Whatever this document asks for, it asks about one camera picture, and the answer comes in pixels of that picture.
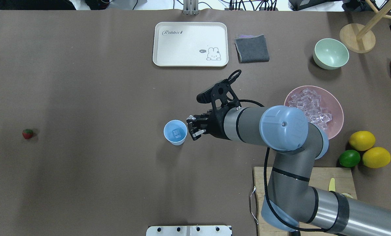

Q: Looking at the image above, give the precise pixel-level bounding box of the green lime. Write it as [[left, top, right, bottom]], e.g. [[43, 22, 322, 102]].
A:
[[338, 150, 361, 168]]

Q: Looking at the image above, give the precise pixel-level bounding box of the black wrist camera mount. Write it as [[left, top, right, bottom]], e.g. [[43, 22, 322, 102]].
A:
[[196, 79, 241, 108]]

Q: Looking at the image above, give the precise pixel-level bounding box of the yellow lemon far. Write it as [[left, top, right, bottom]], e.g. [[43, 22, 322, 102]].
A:
[[348, 130, 376, 151]]

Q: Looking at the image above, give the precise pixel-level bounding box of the cream rabbit tray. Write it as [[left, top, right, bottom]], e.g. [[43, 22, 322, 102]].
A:
[[152, 22, 229, 67]]

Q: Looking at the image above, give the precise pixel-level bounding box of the pink bowl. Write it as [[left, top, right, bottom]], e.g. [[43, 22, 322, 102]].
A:
[[284, 85, 344, 139]]

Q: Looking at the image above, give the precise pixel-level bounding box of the pile of ice cubes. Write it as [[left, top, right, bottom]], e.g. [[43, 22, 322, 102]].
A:
[[288, 88, 333, 130]]

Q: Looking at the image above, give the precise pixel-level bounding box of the yellow lemon near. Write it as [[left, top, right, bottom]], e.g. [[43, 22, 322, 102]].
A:
[[362, 147, 391, 168]]

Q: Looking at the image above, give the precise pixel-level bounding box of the ice cube in cup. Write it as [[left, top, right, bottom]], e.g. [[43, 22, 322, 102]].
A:
[[173, 129, 181, 139]]

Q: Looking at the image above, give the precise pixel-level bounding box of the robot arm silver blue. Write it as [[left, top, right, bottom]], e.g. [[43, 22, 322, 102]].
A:
[[186, 106, 391, 236]]

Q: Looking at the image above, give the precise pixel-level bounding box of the grey folded cloth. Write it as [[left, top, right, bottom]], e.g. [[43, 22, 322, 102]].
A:
[[234, 34, 270, 63]]

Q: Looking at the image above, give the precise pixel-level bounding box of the red strawberry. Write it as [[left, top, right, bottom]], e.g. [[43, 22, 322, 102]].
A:
[[22, 129, 34, 140]]

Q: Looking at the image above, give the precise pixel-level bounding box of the light blue plastic cup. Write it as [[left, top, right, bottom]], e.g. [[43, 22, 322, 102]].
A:
[[163, 120, 187, 146]]

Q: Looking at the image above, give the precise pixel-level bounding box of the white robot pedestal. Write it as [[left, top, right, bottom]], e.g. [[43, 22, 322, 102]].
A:
[[146, 225, 233, 236]]

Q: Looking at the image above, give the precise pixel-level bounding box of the aluminium frame post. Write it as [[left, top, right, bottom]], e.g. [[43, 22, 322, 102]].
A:
[[182, 0, 199, 15]]

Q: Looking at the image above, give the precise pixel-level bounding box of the yellow plastic knife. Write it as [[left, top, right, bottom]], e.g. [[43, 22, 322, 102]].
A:
[[328, 178, 336, 192]]

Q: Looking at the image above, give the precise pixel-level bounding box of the lemon slice right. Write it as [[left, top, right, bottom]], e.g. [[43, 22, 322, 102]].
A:
[[342, 193, 354, 199]]

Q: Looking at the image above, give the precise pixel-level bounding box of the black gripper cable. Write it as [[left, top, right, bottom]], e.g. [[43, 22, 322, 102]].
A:
[[228, 69, 333, 233]]

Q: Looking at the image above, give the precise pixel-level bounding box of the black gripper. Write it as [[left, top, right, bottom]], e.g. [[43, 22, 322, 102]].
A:
[[186, 107, 230, 141]]

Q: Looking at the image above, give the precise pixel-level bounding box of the wooden cutting board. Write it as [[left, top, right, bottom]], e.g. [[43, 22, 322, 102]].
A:
[[251, 167, 357, 236]]

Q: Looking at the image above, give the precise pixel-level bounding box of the mint green bowl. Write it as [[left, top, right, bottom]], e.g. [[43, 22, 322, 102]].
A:
[[312, 38, 349, 70]]

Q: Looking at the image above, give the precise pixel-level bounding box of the wooden cup stand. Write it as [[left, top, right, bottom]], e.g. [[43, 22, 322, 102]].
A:
[[339, 0, 391, 53]]

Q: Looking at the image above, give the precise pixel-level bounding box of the yellow lemon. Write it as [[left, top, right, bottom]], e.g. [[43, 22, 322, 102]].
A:
[[362, 147, 391, 168], [348, 130, 376, 151]]

